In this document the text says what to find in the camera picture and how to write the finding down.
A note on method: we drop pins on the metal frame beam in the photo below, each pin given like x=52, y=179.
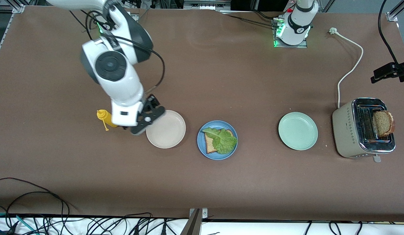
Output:
x=205, y=5

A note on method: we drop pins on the blue round plate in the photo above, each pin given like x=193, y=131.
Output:
x=200, y=142

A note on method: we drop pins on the yellow squeeze sauce bottle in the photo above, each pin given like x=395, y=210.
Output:
x=102, y=115

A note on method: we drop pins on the aluminium frame profile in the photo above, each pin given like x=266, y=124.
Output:
x=393, y=14

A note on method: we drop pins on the pale green round plate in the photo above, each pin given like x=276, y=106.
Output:
x=298, y=131

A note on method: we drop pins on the beige chrome toaster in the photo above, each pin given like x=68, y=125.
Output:
x=344, y=130

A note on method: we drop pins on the aluminium frame rail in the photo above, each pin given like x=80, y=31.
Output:
x=17, y=8

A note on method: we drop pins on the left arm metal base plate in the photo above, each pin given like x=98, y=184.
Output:
x=290, y=46

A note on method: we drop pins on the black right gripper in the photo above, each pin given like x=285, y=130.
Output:
x=152, y=100

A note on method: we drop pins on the green lettuce leaf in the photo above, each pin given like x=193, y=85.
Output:
x=225, y=142

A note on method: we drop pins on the brown bread slice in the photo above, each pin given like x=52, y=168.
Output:
x=381, y=124
x=210, y=147

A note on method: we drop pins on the beige round plate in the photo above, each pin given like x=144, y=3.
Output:
x=169, y=130

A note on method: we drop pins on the metal table edge bracket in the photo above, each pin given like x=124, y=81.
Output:
x=195, y=225

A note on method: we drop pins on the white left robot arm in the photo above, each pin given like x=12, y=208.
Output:
x=296, y=23

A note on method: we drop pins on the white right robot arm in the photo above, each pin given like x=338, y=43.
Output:
x=120, y=85

